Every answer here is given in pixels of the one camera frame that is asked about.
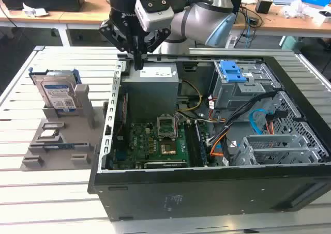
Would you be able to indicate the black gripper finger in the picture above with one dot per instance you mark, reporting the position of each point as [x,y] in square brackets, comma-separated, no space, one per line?
[111,33]
[159,39]

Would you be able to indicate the hard disk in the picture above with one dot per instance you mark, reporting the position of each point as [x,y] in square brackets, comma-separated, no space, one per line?
[58,92]

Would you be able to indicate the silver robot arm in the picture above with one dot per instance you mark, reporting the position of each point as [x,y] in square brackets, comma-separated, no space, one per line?
[201,19]

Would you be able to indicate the metal disk bay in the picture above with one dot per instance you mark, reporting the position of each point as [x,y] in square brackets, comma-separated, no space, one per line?
[284,156]
[269,141]

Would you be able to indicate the wooden desk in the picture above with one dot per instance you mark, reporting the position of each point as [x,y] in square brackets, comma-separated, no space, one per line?
[85,14]

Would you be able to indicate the grey power supply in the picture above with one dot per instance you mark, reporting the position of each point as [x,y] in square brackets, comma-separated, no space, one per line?
[150,94]

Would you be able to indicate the white power strip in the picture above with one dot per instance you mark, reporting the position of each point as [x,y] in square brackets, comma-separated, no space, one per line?
[231,41]

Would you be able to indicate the white crumpled paper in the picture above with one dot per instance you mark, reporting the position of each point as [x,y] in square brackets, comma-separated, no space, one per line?
[35,9]

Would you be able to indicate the small black computer tower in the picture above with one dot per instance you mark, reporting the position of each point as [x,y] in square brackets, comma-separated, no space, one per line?
[236,4]

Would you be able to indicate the CPU socket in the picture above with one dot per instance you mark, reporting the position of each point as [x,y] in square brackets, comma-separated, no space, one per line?
[167,130]

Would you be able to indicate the grey metal drive cage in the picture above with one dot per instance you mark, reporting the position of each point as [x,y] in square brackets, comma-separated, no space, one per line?
[232,94]

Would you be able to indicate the grey parts rack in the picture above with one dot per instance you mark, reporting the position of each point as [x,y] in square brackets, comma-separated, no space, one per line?
[75,130]

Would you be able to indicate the green motherboard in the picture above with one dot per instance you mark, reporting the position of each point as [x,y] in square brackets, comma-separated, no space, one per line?
[139,143]

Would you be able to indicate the black pen holder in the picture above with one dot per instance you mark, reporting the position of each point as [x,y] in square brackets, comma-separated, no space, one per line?
[263,6]

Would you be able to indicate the copper chipset heatsink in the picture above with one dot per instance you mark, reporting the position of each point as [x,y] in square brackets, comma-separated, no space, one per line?
[168,149]

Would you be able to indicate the black RAM slot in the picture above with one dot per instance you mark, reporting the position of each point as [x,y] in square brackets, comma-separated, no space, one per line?
[190,146]

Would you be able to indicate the installed RAM stick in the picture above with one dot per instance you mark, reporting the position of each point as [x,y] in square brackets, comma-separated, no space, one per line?
[201,146]

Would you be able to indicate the blue RAM stick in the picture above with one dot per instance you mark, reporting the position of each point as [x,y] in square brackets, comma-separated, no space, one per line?
[59,146]

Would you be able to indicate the black graphics card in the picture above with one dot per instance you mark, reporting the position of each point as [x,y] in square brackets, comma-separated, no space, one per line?
[165,164]

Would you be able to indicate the pale green container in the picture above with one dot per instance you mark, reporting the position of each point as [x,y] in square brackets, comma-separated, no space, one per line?
[292,43]

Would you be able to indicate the clear plastic bag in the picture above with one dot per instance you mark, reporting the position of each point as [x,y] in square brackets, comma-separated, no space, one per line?
[294,9]

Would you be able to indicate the black PC case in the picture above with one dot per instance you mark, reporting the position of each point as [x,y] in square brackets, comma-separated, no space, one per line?
[207,192]

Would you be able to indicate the small white box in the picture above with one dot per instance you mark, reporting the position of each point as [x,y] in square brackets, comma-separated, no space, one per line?
[323,18]

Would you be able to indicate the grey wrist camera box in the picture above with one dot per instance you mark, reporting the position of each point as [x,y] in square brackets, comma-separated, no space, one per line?
[155,14]

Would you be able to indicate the blue plastic drive bracket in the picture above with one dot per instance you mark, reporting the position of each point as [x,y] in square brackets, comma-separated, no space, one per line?
[231,72]

